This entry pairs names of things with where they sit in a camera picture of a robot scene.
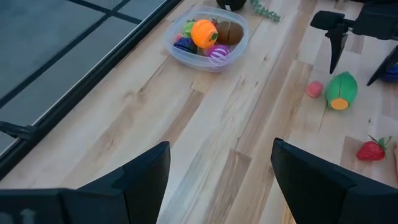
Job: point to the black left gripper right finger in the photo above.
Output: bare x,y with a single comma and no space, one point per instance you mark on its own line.
317,193

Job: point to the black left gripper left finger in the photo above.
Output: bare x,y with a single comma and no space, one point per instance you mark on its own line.
133,193

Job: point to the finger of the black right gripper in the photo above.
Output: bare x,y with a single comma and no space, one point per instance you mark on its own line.
387,63
337,43

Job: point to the green toy papaya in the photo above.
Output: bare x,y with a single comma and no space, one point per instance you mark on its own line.
342,88

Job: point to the pink toy fruit cube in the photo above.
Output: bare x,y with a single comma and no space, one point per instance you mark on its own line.
314,89

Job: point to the brown toy kiwi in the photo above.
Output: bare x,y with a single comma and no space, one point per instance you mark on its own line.
231,32

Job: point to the magenta striped toy onion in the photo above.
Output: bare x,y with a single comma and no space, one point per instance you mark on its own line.
217,51

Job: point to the orange toy fruit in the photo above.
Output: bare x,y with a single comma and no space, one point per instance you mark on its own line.
203,34

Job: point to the purple toy grapes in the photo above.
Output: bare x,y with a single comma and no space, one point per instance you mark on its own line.
185,45

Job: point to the clear plastic tupperware container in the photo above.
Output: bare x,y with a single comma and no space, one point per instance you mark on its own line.
199,63

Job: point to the potted succulent plant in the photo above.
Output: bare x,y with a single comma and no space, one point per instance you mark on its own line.
231,3

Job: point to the black frame bracket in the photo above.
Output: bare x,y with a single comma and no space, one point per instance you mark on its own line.
18,130

